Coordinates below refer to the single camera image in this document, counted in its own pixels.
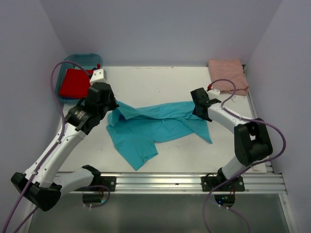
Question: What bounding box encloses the teal t-shirt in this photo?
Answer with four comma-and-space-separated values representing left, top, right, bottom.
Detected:
106, 101, 212, 171

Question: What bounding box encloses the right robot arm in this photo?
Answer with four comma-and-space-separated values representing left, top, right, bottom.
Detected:
190, 88, 273, 191

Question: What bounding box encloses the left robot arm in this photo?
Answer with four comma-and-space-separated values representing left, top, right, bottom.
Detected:
11, 83, 118, 212

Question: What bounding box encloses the red t-shirt in bin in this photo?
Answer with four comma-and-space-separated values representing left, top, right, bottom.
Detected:
58, 67, 96, 99

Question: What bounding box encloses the teal plastic bin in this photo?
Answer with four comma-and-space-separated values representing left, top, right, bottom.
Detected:
55, 53, 103, 104

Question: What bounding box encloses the folded pink t-shirt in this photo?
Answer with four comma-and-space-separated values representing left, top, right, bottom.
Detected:
208, 59, 249, 96

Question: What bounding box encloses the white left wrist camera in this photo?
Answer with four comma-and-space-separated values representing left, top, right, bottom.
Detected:
90, 68, 107, 85

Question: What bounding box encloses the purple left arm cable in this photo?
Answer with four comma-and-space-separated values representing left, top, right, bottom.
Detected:
0, 61, 94, 233

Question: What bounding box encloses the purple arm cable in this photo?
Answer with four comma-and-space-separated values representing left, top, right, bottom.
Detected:
0, 61, 94, 233
203, 79, 287, 233

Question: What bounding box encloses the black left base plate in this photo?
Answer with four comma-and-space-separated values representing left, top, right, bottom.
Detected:
98, 176, 117, 192

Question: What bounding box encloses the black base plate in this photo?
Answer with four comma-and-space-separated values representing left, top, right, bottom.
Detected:
98, 176, 117, 192
201, 173, 245, 192

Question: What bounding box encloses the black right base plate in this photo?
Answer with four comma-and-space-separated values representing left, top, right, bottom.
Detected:
201, 173, 245, 192

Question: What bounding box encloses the aluminium mounting rail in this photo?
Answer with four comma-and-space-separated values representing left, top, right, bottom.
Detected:
101, 172, 287, 194

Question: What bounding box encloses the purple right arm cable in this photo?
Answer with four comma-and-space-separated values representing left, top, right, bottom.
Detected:
203, 79, 287, 233

